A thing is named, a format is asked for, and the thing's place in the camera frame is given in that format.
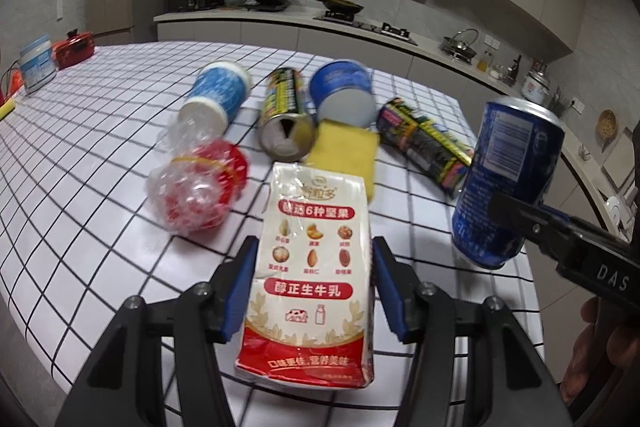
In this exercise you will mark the yellow sponge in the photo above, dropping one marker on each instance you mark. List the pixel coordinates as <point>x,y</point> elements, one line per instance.
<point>345,149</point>

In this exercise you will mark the crushed dark snack wrapper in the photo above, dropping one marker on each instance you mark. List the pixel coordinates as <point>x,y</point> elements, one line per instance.
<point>431,146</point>

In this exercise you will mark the red white milk carton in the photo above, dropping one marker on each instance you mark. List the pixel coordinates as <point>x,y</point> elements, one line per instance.
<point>309,316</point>

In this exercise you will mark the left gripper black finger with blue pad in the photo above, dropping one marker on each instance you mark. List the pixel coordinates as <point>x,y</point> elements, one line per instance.
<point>206,314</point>
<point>423,315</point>

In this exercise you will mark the frying pan with handle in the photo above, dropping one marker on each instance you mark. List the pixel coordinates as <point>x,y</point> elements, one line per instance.
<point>341,6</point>

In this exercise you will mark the clear cup red lid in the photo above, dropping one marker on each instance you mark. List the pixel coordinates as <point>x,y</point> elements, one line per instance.
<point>199,179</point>

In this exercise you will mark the checkered white tablecloth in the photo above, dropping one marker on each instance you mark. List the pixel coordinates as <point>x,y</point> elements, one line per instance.
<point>78,237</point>

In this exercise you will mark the blue white patterned paper cup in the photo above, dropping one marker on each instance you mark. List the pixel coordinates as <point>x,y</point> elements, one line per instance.
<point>217,94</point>

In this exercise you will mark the red lidded pot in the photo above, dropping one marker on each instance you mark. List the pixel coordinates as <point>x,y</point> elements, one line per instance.
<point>76,48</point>

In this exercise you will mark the blue white tissue box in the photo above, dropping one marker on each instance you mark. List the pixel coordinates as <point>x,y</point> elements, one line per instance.
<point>37,64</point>

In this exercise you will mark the yellow green drink can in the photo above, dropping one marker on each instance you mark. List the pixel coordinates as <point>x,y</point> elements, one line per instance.
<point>286,129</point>

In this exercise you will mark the blue soda can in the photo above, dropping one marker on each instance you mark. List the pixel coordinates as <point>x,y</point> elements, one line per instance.
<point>516,153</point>

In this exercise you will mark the black gas stove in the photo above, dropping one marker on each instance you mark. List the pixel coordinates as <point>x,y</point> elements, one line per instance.
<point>383,29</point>

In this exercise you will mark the person's right hand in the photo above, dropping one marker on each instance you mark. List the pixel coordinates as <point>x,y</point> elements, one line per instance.
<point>621,348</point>

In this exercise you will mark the white rice cooker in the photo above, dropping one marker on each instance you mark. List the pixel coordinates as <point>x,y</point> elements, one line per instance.
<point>536,84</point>

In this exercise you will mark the cutting board leaning on wall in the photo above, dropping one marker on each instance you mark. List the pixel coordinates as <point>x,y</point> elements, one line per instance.
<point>618,166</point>

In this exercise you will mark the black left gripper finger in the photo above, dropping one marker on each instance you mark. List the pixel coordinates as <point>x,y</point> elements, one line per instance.
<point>537,223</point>

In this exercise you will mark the woven basket on wall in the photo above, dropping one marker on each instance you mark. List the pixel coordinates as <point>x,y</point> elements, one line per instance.
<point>607,126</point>

